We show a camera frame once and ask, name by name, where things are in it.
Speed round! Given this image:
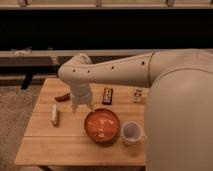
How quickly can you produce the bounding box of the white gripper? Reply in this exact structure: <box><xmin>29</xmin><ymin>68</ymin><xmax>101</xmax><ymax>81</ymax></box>
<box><xmin>70</xmin><ymin>84</ymin><xmax>95</xmax><ymax>113</ymax></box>

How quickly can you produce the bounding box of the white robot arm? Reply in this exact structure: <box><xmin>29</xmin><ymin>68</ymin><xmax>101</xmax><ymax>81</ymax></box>
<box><xmin>58</xmin><ymin>49</ymin><xmax>213</xmax><ymax>171</ymax></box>

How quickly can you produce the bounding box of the red chili pepper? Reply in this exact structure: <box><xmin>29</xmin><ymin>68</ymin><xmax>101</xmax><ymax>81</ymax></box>
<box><xmin>55</xmin><ymin>93</ymin><xmax>70</xmax><ymax>102</ymax></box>

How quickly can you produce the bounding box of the dark red chocolate bar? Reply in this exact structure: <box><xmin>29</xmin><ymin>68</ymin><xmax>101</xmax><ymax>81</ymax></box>
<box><xmin>102</xmin><ymin>88</ymin><xmax>113</xmax><ymax>105</ymax></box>

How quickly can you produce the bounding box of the orange bowl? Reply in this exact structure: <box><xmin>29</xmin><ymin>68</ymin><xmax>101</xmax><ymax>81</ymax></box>
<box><xmin>84</xmin><ymin>108</ymin><xmax>120</xmax><ymax>143</ymax></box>

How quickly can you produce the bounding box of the wooden rail shelf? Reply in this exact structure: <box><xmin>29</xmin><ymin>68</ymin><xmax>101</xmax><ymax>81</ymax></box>
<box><xmin>0</xmin><ymin>49</ymin><xmax>152</xmax><ymax>67</ymax></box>

